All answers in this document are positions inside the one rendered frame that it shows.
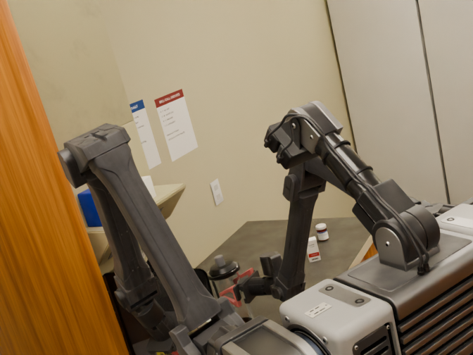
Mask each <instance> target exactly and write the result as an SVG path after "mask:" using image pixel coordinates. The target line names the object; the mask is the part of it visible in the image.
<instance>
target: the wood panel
mask: <svg viewBox="0 0 473 355"><path fill-rule="evenodd" d="M58 151H59V150H58V147H57V144H56V141H55V139H54V136H53V133H52V130H51V126H50V124H49V121H48V118H47V116H46V112H45V110H44V107H43V104H42V100H41V98H40V95H39V92H38V90H37V86H36V84H35V81H34V78H33V75H32V72H31V70H30V66H29V63H28V61H27V57H26V55H25V52H24V49H23V46H22V43H21V41H20V37H19V35H18V31H17V29H16V26H15V23H14V20H13V17H12V15H11V11H10V8H9V6H8V2H7V0H0V355H129V352H128V350H127V346H126V344H125V341H124V338H123V336H122V332H121V329H120V326H119V323H118V320H117V318H116V315H115V312H114V309H113V305H112V303H111V300H110V297H109V295H108V291H107V289H106V286H105V283H104V281H103V277H102V274H101V271H100V269H99V265H98V263H97V260H96V257H95V254H94V251H93V249H92V245H91V242H90V240H89V236H88V234H87V231H86V228H85V226H84V222H83V219H82V216H81V214H80V210H79V208H78V205H77V202H76V199H75V196H74V194H73V191H72V187H71V185H70V183H69V181H68V179H67V178H66V176H65V173H64V171H63V168H62V166H61V162H60V161H59V158H58V155H57V152H58Z"/></svg>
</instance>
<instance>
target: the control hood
mask: <svg viewBox="0 0 473 355"><path fill-rule="evenodd" d="M185 188H186V184H184V183H181V184H173V185H157V186H154V189H155V192H156V197H154V198H153V200H154V201H155V203H156V205H157V206H158V208H159V210H160V209H161V208H163V209H162V211H161V213H162V215H163V217H164V219H165V220H166V219H167V218H169V217H170V216H171V214H172V212H173V211H174V209H175V207H176V205H177V202H178V201H179V199H180V197H181V195H182V193H183V191H184V189H185ZM86 231H87V234H88V236H89V240H90V242H91V245H92V249H93V251H94V254H95V257H96V260H97V263H98V265H99V267H100V266H101V265H103V264H104V263H105V262H107V261H108V260H110V259H108V258H109V256H110V254H111V248H110V246H109V244H108V240H107V238H106V234H105V232H104V230H103V227H87V228H86ZM111 258H112V257H111Z"/></svg>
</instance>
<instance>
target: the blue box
mask: <svg viewBox="0 0 473 355"><path fill-rule="evenodd" d="M77 196H78V199H79V201H80V205H81V207H82V210H83V213H84V217H85V219H86V222H87V225H88V227H103V226H102V224H101V221H100V218H99V215H98V212H97V210H96V207H95V204H94V200H93V199H92V195H91V192H90V190H89V188H88V189H86V190H85V191H83V192H80V193H79V194H78V195H77Z"/></svg>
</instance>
